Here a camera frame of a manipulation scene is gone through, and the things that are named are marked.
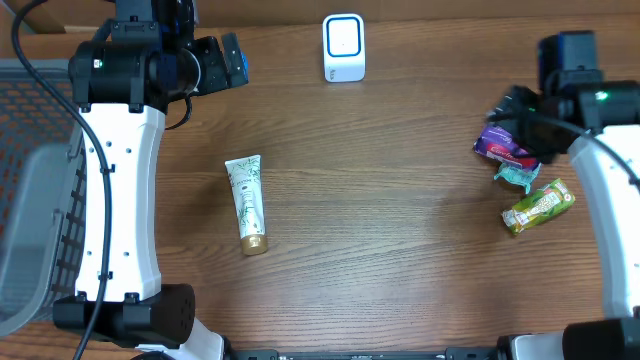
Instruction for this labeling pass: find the purple snack packet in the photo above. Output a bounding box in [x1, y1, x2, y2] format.
[474, 124, 540, 171]

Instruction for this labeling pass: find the teal packet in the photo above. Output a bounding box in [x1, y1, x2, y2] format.
[494, 163, 542, 194]

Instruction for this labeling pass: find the green yellow sachet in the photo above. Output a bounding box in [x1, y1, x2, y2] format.
[501, 178, 575, 235]

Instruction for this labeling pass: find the white cosmetic tube gold cap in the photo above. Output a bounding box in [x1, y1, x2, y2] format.
[225, 155, 268, 256]

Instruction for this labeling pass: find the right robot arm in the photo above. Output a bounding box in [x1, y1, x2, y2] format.
[487, 31, 639, 359]

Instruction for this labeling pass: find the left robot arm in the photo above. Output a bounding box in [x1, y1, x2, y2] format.
[53, 0, 248, 359]

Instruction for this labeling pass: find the white barcode scanner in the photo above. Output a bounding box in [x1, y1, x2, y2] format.
[322, 13, 366, 83]

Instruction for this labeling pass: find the grey plastic basket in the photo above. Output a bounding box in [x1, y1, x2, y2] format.
[1, 59, 86, 336]

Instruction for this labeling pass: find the black rail at table edge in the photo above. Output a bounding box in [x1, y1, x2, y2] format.
[231, 347, 498, 360]

